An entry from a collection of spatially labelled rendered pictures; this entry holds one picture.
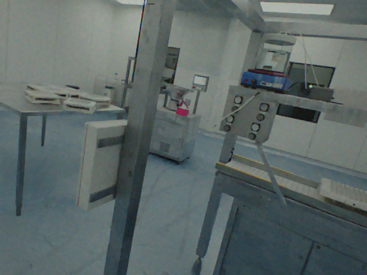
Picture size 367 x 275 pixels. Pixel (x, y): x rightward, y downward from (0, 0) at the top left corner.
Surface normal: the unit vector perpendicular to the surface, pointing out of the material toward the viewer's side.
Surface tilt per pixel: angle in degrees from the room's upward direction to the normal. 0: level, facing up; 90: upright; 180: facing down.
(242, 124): 90
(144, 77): 90
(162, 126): 90
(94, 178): 90
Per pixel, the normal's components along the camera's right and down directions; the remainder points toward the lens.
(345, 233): -0.58, 0.10
